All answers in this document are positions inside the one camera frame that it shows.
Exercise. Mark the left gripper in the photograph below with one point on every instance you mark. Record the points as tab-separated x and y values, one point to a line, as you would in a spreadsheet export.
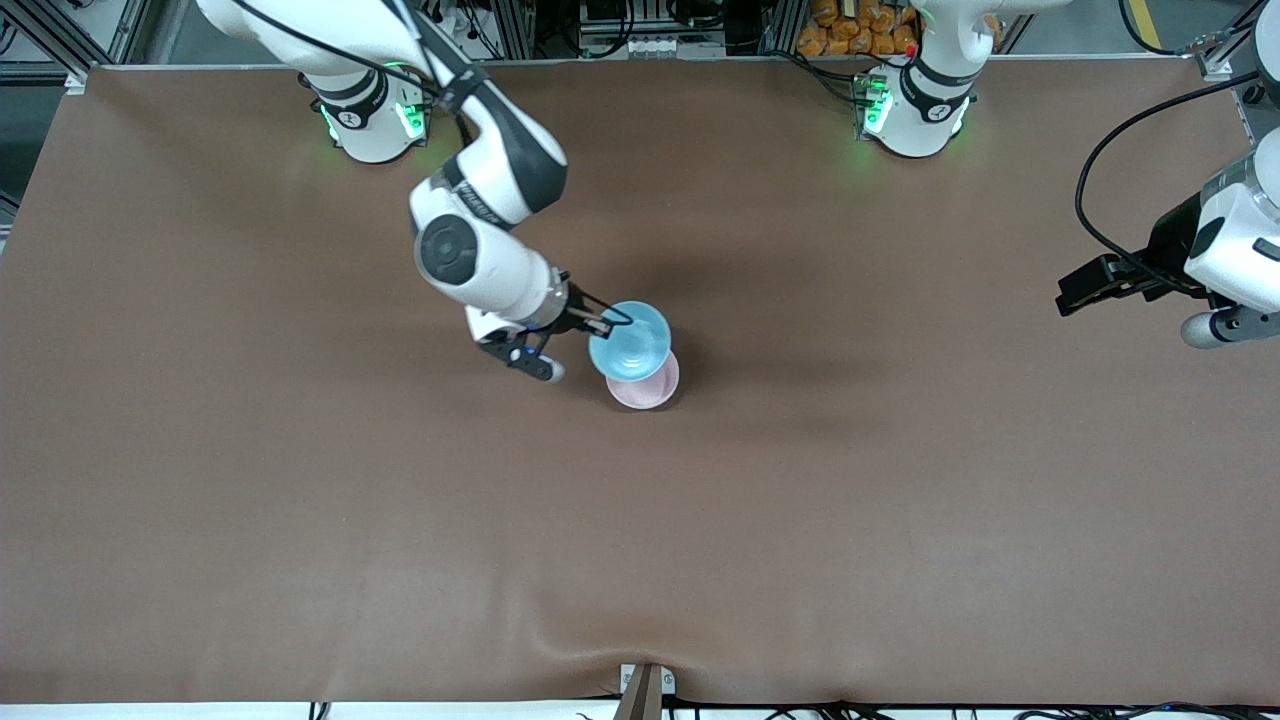
1166	243

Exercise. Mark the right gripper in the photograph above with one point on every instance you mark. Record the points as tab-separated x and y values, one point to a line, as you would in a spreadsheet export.
577	308

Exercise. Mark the blue bowl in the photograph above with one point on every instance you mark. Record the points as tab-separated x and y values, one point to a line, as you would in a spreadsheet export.
635	345

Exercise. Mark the pink bowl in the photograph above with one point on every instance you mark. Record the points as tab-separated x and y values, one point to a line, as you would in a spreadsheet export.
650	392

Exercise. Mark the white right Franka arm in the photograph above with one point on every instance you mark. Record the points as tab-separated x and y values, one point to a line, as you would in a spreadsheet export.
480	270

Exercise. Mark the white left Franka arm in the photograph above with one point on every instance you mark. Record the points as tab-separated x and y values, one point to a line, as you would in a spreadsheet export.
915	125

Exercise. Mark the brown table cloth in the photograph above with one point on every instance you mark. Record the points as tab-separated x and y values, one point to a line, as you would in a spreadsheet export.
640	540

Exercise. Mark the white socket bar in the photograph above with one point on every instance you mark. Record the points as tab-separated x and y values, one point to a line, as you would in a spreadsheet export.
655	46

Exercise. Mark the orange snack bag pile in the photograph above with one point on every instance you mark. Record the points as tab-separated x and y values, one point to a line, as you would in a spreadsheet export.
850	30

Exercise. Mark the aluminium frame profile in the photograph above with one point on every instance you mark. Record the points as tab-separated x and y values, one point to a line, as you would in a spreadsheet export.
60	30
515	28
782	25
1225	45

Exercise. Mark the grey metal clamp bracket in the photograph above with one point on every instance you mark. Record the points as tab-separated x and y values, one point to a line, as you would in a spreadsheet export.
668	680

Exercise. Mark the brown post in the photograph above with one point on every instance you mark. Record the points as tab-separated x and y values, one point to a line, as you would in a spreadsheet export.
640	700

